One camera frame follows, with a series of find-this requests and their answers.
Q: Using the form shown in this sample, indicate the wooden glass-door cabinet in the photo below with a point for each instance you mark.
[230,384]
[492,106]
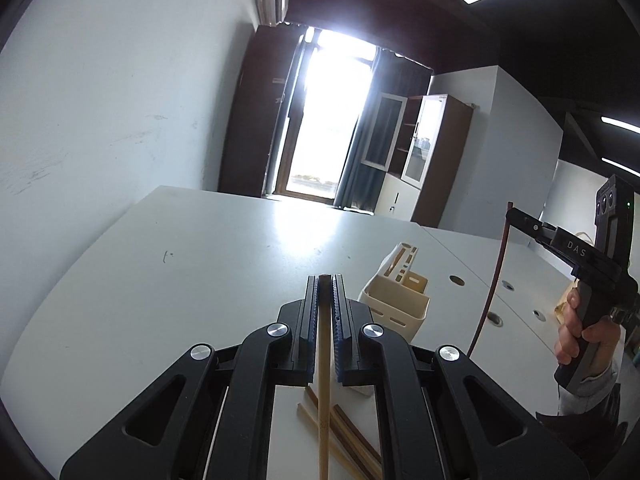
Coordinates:
[420,154]

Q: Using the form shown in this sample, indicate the dark blue curtain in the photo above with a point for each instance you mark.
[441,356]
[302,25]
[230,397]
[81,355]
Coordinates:
[393,74]

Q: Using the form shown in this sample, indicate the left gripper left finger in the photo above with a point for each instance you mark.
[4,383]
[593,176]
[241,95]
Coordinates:
[209,415]

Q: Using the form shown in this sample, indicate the cream utensil holder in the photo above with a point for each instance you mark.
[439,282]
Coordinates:
[395,295]

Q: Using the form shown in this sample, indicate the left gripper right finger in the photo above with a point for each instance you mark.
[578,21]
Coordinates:
[440,416]

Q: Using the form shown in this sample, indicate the person's right hand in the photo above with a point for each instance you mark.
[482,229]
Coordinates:
[605,334]

